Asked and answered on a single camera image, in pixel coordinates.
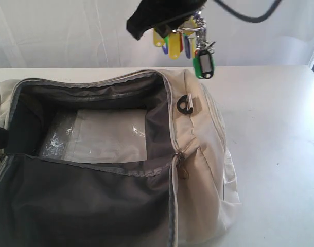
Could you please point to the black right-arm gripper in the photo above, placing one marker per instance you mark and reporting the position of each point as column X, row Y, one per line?
column 151, row 13

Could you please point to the bunch of coloured key tags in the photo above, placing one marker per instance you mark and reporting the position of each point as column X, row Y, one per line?
column 190, row 38

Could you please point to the beige duffel bag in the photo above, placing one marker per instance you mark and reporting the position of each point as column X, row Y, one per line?
column 48, row 202

